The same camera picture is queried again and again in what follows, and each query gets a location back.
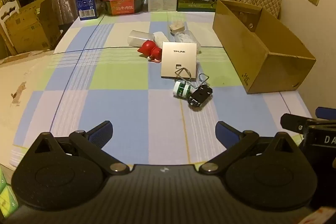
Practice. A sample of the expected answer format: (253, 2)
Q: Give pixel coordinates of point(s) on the brown storage carton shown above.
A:
(29, 27)

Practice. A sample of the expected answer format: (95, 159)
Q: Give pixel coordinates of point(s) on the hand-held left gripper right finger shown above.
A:
(227, 133)

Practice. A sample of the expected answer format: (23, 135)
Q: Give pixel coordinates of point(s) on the gold square wall panel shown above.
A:
(178, 61)

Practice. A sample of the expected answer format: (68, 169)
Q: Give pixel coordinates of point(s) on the flat brown cardboard sheet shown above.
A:
(18, 57)

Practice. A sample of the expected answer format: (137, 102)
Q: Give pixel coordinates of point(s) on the checked pastel tablecloth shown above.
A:
(118, 103)

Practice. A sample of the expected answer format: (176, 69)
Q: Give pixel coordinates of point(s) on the small black device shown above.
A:
(199, 98)

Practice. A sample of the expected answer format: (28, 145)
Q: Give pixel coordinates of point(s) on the green printed packet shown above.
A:
(2, 175)
(8, 200)

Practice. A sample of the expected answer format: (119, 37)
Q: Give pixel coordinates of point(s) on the brown cardboard box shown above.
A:
(275, 71)

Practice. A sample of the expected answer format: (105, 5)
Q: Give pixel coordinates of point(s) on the red and orange food bowl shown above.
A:
(123, 7)

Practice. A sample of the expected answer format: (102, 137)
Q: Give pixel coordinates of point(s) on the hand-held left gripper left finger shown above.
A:
(101, 132)

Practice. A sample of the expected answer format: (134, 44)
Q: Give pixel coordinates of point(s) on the white rounded bar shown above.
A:
(160, 37)

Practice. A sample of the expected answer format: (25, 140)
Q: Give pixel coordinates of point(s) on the white scalloped cardboard piece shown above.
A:
(8, 10)

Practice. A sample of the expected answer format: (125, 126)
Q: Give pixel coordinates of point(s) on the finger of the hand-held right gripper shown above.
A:
(295, 121)
(326, 112)

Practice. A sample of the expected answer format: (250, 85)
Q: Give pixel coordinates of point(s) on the red toy figure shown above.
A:
(148, 48)

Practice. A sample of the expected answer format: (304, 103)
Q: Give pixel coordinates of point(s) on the translucent plastic cup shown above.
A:
(139, 39)

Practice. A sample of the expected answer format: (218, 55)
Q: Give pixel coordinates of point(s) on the green and white small bottle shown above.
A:
(182, 90)

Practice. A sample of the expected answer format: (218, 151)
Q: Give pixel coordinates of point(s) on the bag of white wall anchors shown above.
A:
(185, 36)

